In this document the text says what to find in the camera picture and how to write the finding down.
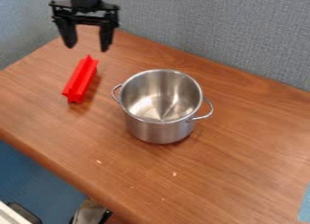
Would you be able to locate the white black device corner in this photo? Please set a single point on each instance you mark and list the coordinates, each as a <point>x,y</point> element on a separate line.
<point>15,214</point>

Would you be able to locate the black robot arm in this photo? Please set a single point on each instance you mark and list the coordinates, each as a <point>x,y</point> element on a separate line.
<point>85,12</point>

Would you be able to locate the red plastic block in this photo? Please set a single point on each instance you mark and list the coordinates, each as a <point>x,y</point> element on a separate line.
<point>81,79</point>

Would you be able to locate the stainless steel pot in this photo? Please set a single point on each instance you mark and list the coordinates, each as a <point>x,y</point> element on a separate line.
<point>162,101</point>

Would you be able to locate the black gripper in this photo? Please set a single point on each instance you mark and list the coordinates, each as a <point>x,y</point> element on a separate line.
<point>102,14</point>

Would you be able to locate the grey black object under table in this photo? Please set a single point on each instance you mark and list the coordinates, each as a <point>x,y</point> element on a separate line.
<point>91,213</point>

